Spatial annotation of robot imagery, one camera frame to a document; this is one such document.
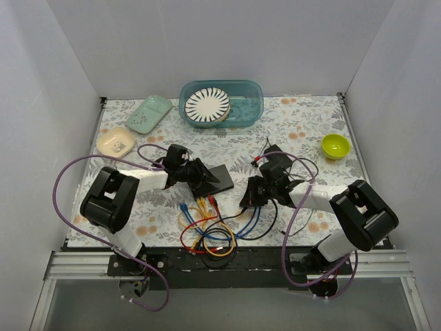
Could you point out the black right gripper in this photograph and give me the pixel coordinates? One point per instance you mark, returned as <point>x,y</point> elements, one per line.
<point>257,192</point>

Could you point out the green rectangular ceramic dish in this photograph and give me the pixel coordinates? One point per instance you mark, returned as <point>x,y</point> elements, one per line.
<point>148,114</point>

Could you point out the aluminium frame rail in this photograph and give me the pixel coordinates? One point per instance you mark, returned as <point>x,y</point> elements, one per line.
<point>93,265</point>

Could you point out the floral table mat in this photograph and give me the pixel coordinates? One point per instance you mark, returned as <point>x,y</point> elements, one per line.
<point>296,124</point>

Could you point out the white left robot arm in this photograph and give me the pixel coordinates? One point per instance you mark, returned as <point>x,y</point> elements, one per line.
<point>108,203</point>

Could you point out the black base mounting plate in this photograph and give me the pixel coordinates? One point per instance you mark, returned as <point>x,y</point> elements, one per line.
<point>251,267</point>

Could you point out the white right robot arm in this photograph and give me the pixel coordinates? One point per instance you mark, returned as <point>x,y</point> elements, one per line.
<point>365,219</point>

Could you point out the black power adapter brick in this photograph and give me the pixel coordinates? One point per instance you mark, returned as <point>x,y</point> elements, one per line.
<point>276,157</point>

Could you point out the blue striped white plate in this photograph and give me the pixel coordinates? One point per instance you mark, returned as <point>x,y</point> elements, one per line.
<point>207,105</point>

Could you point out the teal plastic basin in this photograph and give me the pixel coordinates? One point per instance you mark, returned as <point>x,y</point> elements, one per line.
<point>246,98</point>

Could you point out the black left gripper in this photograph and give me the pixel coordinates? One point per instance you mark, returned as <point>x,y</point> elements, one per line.
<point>197,171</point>

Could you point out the lime green bowl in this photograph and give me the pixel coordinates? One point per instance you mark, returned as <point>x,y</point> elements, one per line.
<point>335,146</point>

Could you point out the beige square panda dish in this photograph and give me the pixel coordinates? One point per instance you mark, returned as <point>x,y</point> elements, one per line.
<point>116,142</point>

